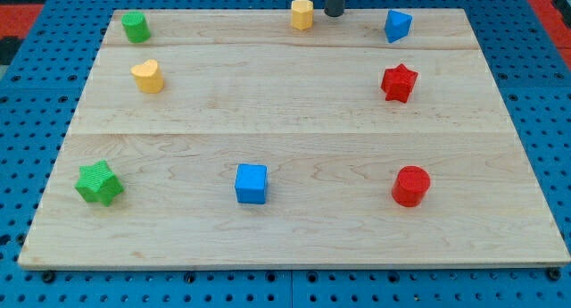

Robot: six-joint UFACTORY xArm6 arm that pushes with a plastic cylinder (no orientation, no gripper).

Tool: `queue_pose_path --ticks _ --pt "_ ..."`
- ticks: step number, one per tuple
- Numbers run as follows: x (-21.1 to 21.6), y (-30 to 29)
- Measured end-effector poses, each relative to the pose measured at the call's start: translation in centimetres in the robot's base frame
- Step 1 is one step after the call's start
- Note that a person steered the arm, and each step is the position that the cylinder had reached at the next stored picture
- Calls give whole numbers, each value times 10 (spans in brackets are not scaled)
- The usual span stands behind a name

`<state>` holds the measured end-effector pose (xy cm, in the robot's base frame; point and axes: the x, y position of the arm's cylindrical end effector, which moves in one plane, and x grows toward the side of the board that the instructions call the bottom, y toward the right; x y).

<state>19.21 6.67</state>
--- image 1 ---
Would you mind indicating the red star block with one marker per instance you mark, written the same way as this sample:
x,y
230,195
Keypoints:
x,y
398,83

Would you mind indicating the green star block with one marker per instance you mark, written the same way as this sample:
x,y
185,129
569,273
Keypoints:
x,y
97,183

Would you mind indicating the blue cube block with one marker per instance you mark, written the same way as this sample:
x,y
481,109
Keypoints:
x,y
251,183

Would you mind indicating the light wooden board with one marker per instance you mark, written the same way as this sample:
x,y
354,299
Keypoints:
x,y
244,86

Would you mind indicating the red cylinder block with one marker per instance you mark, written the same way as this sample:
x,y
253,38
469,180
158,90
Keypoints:
x,y
410,186

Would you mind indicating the yellow hexagon block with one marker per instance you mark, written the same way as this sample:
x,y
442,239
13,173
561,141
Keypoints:
x,y
302,14

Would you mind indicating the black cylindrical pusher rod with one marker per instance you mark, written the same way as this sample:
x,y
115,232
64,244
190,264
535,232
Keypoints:
x,y
334,8

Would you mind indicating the yellow heart block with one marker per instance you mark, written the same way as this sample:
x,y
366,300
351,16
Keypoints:
x,y
148,76

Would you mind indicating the blue triangle block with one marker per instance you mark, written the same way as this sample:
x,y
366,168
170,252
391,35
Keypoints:
x,y
397,25

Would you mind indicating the green cylinder block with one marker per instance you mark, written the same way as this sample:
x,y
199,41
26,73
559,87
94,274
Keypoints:
x,y
135,26

